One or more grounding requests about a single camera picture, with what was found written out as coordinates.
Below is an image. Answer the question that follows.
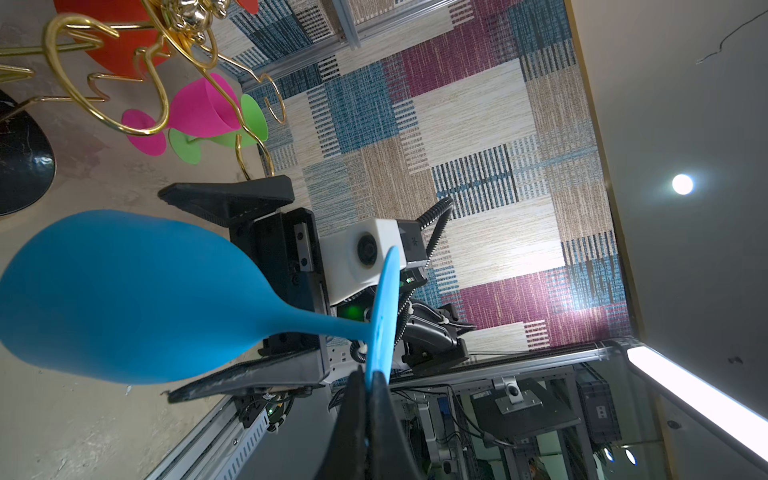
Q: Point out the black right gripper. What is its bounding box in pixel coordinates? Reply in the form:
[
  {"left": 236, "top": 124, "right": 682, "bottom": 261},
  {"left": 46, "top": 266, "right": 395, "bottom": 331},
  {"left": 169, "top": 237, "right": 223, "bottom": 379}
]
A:
[{"left": 157, "top": 175, "right": 331, "bottom": 404}]

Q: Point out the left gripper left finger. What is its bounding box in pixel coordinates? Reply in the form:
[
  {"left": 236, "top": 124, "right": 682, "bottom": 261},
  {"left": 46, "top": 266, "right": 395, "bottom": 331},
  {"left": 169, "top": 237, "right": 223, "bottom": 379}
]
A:
[{"left": 315, "top": 369, "right": 367, "bottom": 480}]

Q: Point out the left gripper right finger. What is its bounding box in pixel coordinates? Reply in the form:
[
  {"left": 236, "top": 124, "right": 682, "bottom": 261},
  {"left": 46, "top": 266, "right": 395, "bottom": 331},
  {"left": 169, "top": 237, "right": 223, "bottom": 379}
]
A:
[{"left": 367, "top": 371, "right": 423, "bottom": 480}]

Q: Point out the blue front wine glass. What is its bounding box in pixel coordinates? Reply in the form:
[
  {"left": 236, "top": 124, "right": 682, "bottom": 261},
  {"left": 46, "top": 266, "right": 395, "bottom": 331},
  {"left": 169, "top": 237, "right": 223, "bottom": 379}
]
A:
[{"left": 1, "top": 210, "right": 400, "bottom": 385}]

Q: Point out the green front wine glass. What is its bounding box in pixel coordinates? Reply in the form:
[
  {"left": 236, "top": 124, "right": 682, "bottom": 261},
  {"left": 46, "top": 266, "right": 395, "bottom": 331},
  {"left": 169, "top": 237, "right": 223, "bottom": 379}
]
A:
[{"left": 168, "top": 94, "right": 269, "bottom": 165}]

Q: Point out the pink wine glass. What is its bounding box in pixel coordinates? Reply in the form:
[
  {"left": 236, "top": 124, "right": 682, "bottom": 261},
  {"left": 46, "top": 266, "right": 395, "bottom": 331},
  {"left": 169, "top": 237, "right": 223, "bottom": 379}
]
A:
[{"left": 121, "top": 73, "right": 240, "bottom": 156}]

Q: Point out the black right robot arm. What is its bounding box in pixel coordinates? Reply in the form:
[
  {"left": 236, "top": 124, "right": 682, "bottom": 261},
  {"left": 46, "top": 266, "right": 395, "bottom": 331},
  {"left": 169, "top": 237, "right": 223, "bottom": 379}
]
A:
[{"left": 158, "top": 175, "right": 474, "bottom": 403}]

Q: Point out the gold wine glass rack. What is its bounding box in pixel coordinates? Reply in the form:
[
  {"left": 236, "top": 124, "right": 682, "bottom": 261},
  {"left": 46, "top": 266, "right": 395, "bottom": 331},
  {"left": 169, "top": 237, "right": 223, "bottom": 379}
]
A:
[{"left": 1, "top": 1, "right": 275, "bottom": 215}]

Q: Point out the red wine glass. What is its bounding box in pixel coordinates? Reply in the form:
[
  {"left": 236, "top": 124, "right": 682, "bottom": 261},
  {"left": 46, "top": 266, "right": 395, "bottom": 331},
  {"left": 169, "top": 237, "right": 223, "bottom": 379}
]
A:
[{"left": 53, "top": 0, "right": 234, "bottom": 76}]

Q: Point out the long ceiling light strip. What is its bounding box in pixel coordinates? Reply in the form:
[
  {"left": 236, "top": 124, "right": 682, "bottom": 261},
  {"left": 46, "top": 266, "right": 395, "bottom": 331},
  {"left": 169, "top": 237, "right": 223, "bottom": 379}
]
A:
[{"left": 623, "top": 344, "right": 767, "bottom": 471}]

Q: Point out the round ceiling light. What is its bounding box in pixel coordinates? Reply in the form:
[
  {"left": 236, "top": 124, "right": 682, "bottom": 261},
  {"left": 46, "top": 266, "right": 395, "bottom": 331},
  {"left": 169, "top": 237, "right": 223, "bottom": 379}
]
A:
[{"left": 671, "top": 173, "right": 696, "bottom": 196}]

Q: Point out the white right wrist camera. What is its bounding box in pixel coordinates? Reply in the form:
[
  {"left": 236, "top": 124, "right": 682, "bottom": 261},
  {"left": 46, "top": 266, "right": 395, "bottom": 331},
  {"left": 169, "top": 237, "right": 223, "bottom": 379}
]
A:
[{"left": 320, "top": 218, "right": 427, "bottom": 305}]

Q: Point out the aluminium mounting rail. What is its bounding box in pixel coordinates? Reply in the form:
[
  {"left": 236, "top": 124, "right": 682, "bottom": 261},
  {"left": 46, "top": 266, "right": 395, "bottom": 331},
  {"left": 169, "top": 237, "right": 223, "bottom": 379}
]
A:
[{"left": 147, "top": 341, "right": 618, "bottom": 479}]

